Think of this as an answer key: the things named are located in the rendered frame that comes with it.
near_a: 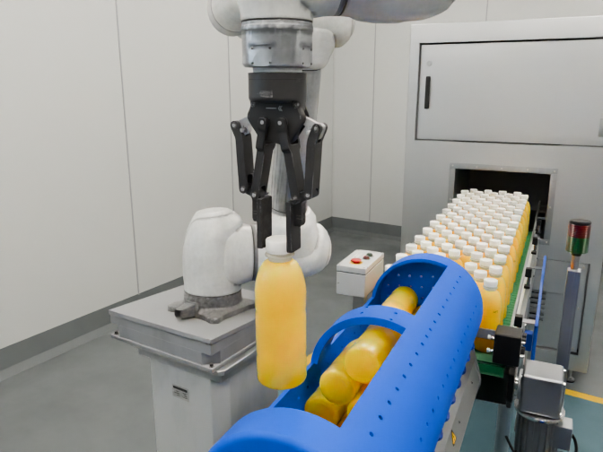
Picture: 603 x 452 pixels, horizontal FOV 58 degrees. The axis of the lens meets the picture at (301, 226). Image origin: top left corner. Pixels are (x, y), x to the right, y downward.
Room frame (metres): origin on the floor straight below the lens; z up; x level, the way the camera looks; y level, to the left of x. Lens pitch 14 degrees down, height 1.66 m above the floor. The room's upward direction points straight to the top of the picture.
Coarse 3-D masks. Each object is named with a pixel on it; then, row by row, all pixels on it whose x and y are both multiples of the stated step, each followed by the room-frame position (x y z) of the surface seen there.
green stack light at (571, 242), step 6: (570, 240) 1.64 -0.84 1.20; (576, 240) 1.62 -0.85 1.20; (582, 240) 1.62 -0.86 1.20; (588, 240) 1.62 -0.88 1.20; (570, 246) 1.63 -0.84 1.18; (576, 246) 1.62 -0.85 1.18; (582, 246) 1.62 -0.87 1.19; (588, 246) 1.62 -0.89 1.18; (570, 252) 1.63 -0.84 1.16; (576, 252) 1.62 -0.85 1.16; (582, 252) 1.62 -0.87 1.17
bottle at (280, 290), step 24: (264, 264) 0.72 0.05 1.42; (288, 264) 0.71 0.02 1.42; (264, 288) 0.70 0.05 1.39; (288, 288) 0.70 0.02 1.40; (264, 312) 0.70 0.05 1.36; (288, 312) 0.70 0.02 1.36; (264, 336) 0.70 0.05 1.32; (288, 336) 0.70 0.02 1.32; (264, 360) 0.70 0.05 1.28; (288, 360) 0.70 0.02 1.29; (264, 384) 0.70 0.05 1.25; (288, 384) 0.70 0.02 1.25
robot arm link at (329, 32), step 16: (336, 16) 1.25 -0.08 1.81; (320, 32) 1.25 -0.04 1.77; (336, 32) 1.27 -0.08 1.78; (352, 32) 1.30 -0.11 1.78; (320, 48) 1.26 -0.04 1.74; (320, 64) 1.28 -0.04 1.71; (304, 128) 1.32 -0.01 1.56; (304, 144) 1.33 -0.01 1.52; (304, 160) 1.35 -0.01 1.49; (272, 176) 1.38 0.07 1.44; (304, 176) 1.36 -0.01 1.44; (272, 192) 1.38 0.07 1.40; (288, 192) 1.36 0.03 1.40; (272, 208) 1.39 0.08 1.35; (256, 224) 1.45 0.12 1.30; (272, 224) 1.36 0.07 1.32; (304, 224) 1.37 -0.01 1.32; (256, 240) 1.38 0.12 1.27; (304, 240) 1.37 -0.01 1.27; (320, 240) 1.41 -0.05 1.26; (256, 256) 1.36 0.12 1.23; (304, 256) 1.38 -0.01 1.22; (320, 256) 1.40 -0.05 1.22; (256, 272) 1.36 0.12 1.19; (304, 272) 1.39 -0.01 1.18
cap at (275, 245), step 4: (272, 236) 0.74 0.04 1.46; (276, 236) 0.74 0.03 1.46; (280, 236) 0.74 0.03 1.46; (284, 236) 0.74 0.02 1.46; (268, 240) 0.72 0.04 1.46; (272, 240) 0.72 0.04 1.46; (276, 240) 0.72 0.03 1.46; (280, 240) 0.72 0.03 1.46; (284, 240) 0.72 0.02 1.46; (268, 244) 0.72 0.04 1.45; (272, 244) 0.71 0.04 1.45; (276, 244) 0.71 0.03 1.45; (280, 244) 0.71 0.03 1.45; (284, 244) 0.71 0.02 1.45; (268, 248) 0.72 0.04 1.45; (272, 248) 0.71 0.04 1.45; (276, 248) 0.71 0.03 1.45; (280, 248) 0.71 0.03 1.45; (284, 248) 0.71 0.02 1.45; (268, 252) 0.72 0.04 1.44; (272, 252) 0.71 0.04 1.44; (276, 252) 0.71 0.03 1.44; (280, 252) 0.71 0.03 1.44; (284, 252) 0.71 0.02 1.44
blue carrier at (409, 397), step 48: (384, 288) 1.43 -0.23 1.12; (432, 288) 1.38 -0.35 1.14; (336, 336) 1.15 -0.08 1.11; (432, 336) 0.96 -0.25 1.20; (384, 384) 0.76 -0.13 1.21; (432, 384) 0.84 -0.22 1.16; (240, 432) 0.63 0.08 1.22; (288, 432) 0.61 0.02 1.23; (336, 432) 0.62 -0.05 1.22; (384, 432) 0.67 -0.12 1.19; (432, 432) 0.77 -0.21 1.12
